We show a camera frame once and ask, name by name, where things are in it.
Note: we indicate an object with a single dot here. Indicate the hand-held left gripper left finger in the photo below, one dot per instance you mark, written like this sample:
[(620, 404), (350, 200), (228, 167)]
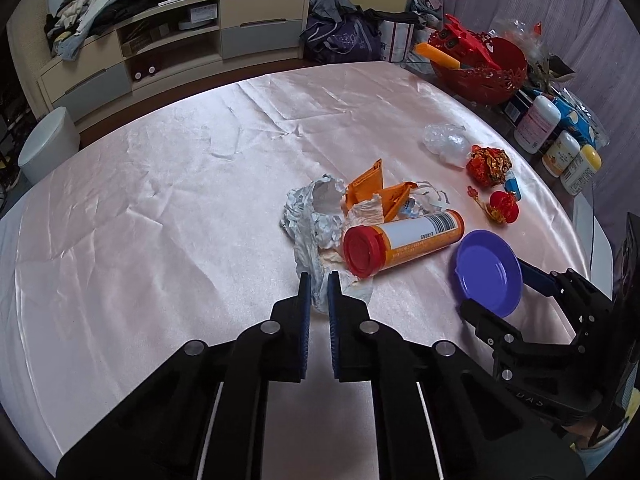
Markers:
[(304, 325)]

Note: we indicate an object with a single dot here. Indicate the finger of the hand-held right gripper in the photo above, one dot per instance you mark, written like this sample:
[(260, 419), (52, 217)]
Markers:
[(537, 275), (487, 322)]

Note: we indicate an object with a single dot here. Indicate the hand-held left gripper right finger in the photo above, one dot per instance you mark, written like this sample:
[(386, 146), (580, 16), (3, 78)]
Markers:
[(334, 325)]

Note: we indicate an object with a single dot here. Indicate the purple plastic plate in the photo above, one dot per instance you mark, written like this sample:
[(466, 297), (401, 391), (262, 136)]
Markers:
[(485, 270)]

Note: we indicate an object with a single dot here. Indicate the small red lantern ornament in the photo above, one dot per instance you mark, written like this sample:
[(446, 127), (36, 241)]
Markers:
[(502, 205)]

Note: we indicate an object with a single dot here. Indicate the small blue white bottle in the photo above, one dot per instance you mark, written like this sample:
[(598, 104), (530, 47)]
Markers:
[(512, 187)]

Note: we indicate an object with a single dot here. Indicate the silver white paper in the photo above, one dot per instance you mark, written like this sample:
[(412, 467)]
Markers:
[(305, 220)]

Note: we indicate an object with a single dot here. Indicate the orange canister with red lid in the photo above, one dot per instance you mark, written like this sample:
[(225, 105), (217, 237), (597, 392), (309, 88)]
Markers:
[(410, 240)]

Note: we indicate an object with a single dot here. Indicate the white tissue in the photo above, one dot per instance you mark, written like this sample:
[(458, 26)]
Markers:
[(365, 212)]

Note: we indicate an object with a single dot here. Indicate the red gold wrapper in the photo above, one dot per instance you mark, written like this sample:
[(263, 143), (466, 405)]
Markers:
[(487, 165)]

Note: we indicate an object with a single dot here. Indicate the torn orange carton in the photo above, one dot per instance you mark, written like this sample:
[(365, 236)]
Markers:
[(367, 180)]

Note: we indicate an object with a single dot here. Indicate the clear plastic bag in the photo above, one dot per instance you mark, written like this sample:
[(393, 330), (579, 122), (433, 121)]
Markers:
[(445, 142)]

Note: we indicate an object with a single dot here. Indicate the white plastic stool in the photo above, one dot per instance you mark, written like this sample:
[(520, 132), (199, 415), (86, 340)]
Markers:
[(595, 245)]

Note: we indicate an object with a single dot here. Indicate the yellow-capped white bottle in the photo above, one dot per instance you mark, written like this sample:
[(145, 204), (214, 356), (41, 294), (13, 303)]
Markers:
[(580, 170)]

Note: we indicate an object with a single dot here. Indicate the white-capped yellow label bottle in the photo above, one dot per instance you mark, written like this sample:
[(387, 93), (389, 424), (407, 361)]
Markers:
[(560, 155)]

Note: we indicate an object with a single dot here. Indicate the white bottle pink label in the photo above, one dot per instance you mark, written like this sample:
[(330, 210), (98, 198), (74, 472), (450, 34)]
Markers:
[(537, 125)]

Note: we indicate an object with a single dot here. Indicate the blue oval tin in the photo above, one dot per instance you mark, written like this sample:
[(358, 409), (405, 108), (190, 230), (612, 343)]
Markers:
[(575, 120)]

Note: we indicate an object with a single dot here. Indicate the dark blue box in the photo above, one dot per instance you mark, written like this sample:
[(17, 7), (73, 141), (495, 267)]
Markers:
[(520, 105)]

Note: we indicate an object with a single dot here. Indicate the red openwork basket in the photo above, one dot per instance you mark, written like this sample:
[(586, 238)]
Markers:
[(480, 85)]

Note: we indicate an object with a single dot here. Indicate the heap of snack bags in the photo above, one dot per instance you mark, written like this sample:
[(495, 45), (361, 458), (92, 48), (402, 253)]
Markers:
[(520, 35)]

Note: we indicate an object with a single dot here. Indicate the orange foam stick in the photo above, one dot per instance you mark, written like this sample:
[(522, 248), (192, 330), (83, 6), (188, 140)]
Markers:
[(435, 54)]

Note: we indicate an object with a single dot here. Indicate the red plastic toy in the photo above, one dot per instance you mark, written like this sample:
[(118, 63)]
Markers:
[(457, 35)]

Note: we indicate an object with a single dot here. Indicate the white bag black trim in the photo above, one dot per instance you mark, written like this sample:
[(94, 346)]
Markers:
[(397, 40)]

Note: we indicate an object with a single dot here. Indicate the purple fabric bag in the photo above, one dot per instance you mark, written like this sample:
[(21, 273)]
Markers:
[(345, 40)]

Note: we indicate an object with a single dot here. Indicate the white round bin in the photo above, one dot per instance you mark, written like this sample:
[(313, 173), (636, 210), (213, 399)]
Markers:
[(47, 145)]

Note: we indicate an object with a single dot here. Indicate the white round device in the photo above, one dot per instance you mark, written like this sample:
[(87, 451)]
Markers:
[(189, 25)]

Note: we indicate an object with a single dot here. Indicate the beige TV cabinet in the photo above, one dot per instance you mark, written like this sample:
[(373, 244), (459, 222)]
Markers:
[(260, 5)]

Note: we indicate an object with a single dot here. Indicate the grey clothes heap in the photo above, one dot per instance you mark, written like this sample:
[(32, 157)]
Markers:
[(330, 0)]

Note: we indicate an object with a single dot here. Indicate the white labelled box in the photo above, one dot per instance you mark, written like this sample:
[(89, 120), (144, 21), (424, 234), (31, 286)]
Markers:
[(202, 12)]

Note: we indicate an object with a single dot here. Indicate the pile of clothes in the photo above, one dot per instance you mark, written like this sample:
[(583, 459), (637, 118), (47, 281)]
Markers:
[(100, 5)]

